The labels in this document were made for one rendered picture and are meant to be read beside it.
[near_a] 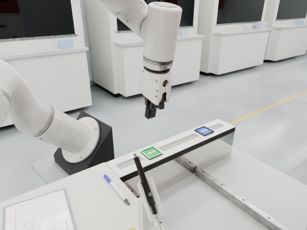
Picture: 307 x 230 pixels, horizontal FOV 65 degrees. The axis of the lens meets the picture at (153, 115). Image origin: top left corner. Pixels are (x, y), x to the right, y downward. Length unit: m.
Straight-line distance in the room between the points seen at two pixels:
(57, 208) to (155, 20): 0.52
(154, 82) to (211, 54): 4.60
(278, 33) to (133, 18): 6.37
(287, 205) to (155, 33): 0.70
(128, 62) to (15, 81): 2.97
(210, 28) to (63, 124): 4.52
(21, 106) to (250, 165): 0.87
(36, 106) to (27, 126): 0.07
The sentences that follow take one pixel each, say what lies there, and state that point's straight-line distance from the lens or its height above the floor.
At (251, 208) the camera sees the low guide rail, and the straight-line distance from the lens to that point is 0.85.
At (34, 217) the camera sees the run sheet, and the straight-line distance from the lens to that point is 0.68.
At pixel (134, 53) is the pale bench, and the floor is 0.74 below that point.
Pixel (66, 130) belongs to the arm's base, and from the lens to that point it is 0.88.
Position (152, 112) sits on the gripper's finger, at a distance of 0.74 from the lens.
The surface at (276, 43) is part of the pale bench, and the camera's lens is 6.98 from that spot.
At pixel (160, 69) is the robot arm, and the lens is 0.65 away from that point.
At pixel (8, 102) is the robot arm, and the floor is 1.18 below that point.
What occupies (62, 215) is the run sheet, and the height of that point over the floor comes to 0.97.
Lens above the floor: 1.43
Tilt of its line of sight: 25 degrees down
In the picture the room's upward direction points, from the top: straight up
